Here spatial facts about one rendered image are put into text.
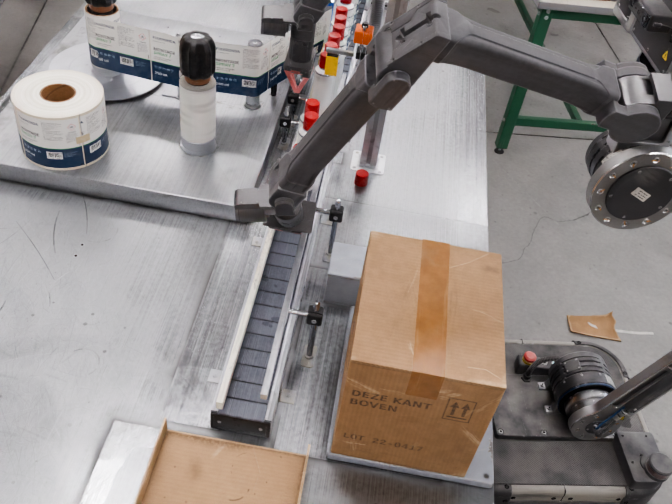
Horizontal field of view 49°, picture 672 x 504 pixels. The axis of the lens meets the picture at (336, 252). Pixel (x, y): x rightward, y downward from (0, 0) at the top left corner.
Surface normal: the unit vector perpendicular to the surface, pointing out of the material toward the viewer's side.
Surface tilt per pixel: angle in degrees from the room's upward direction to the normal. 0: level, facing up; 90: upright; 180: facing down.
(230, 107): 0
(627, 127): 109
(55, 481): 0
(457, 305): 0
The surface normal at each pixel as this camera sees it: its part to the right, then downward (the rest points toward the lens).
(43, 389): 0.12, -0.72
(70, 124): 0.44, 0.66
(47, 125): -0.04, 0.69
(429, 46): 0.00, 0.89
